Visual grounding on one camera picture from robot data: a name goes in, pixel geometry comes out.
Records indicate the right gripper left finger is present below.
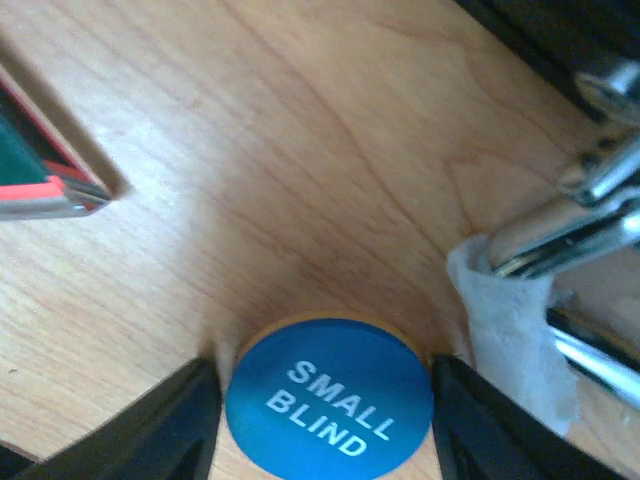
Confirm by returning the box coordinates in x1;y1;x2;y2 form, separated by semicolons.
9;358;222;479

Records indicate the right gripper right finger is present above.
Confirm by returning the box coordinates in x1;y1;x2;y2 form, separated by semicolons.
432;355;621;480

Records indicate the blue small blind button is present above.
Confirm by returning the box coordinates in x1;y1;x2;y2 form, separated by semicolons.
225;311;435;479

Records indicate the black poker set case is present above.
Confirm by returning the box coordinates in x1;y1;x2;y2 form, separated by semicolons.
447;0;640;436

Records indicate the triangular all in button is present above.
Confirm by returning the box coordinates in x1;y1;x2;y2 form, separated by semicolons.
1;65;113;221

